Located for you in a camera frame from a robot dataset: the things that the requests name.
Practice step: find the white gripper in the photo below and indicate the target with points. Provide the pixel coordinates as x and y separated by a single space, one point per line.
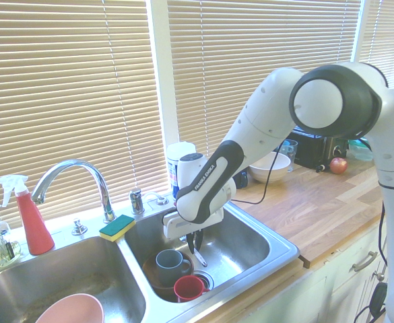
174 227

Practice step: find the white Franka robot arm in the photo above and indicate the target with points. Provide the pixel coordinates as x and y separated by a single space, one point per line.
267 111

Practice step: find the metal sink drain strainer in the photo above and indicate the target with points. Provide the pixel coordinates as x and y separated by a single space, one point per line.
207 278

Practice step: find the stainless steel double sink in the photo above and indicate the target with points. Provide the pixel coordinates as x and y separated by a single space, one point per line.
244 242

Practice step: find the chrome sink knob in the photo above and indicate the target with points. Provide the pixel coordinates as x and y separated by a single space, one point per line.
79 228

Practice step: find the grey ceramic mug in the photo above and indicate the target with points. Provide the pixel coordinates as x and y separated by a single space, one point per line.
168 267

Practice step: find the red mug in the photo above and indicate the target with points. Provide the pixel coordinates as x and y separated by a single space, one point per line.
186 289

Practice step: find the brown wooden bowl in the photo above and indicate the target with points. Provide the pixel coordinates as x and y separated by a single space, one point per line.
149 272

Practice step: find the white side sprayer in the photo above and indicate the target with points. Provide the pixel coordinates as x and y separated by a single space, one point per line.
158 199

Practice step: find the small black jar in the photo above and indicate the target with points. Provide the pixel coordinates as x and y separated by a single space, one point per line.
241 180

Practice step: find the yellow green sponge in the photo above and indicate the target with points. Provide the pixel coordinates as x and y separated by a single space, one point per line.
116 228

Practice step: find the white wipes canister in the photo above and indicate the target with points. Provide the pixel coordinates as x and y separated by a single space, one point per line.
180 149

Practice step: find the white ceramic bowl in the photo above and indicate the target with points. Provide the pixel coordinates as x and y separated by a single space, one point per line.
277 165

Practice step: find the clear blue glass cup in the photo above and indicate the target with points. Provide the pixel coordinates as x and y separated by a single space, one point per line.
291 151

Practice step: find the chrome curved faucet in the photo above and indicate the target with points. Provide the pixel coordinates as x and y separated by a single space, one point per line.
82 165

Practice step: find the pink plastic bowl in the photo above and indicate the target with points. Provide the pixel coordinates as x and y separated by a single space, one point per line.
72 309

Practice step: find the black toaster oven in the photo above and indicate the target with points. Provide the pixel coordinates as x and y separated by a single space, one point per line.
307 148

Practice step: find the red apple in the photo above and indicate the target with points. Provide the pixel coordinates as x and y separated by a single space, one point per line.
338 165

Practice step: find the red spray bottle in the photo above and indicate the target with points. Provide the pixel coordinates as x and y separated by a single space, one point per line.
35 228

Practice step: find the teal plastic food containers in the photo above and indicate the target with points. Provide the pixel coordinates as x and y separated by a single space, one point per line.
360 151

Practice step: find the medium beige window blind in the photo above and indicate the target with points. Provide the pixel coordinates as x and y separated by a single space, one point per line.
233 50

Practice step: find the wide beige window blind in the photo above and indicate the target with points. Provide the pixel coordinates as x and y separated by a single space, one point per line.
65 84

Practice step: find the narrow beige window blind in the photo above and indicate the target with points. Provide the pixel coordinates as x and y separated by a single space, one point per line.
388 33

